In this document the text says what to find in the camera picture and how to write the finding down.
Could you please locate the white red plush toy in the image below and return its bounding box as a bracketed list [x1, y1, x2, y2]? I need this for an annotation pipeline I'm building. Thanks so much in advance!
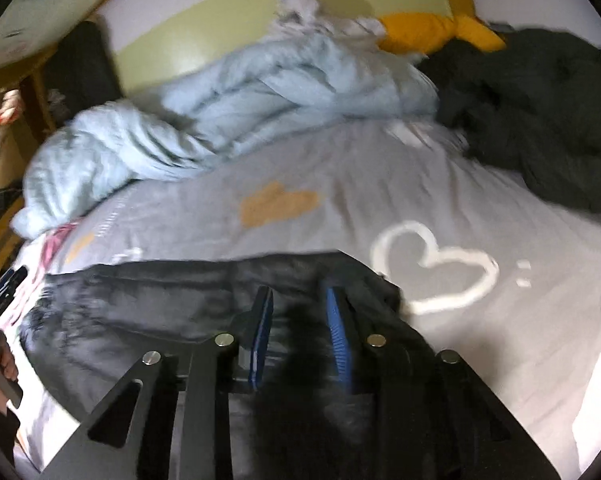
[0, 88, 24, 127]

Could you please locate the checkered overhead sheet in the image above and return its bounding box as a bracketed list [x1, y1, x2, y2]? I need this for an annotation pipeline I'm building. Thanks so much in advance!
[0, 0, 148, 79]

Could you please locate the black hanging bag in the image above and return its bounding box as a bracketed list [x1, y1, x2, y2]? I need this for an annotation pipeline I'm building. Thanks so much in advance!
[43, 20, 124, 132]

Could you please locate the pink and white cloth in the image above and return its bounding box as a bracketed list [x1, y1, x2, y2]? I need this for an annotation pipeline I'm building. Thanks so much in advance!
[10, 222, 81, 326]

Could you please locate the white grey garment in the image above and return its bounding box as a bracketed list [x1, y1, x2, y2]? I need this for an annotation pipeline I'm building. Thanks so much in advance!
[273, 0, 387, 42]

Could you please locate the light blue duvet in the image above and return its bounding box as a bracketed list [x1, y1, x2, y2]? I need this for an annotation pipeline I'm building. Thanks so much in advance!
[13, 25, 441, 239]

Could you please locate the yellow pillow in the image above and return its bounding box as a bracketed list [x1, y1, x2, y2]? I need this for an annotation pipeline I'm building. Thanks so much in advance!
[379, 10, 508, 57]

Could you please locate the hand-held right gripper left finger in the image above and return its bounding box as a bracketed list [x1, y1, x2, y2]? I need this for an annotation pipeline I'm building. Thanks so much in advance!
[40, 285, 276, 480]

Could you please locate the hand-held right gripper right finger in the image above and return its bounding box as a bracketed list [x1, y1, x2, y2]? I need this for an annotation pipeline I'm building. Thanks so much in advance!
[323, 277, 543, 480]

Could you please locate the black puffer jacket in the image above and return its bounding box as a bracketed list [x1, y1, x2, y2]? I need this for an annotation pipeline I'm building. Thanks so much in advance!
[20, 249, 461, 480]

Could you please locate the dark green coat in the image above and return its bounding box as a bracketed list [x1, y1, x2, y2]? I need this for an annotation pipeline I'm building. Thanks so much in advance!
[420, 27, 601, 232]

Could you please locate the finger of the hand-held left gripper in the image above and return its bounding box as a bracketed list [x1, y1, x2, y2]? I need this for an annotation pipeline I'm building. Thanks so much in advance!
[0, 265, 29, 312]

